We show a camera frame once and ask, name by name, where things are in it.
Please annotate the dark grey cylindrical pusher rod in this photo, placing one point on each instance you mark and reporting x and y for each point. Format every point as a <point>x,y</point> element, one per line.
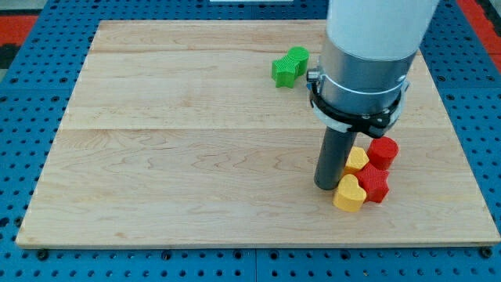
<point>333,156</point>

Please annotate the black wrist mounting clamp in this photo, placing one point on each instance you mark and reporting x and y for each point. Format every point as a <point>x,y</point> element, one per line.
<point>344,110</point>

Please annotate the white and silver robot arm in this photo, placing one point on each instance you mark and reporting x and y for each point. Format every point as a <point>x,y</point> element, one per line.
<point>360,81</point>

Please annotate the red star block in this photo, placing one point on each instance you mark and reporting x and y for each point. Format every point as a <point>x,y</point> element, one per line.
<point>374,182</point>

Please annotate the green star block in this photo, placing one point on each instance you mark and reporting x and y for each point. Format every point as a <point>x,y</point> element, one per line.
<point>284,72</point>

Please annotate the yellow pentagon block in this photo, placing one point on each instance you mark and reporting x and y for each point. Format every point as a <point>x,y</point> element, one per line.
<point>357,160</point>

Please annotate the red cylinder block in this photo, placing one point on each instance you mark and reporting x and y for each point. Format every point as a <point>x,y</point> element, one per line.
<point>382,152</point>

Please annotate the yellow heart block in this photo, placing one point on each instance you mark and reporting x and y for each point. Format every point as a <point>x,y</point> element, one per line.
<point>349,196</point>

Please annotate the green cylinder block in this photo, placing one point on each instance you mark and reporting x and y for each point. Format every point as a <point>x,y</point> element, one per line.
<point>299,55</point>

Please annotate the light wooden board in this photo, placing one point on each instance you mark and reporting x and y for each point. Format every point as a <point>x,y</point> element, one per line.
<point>175,136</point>

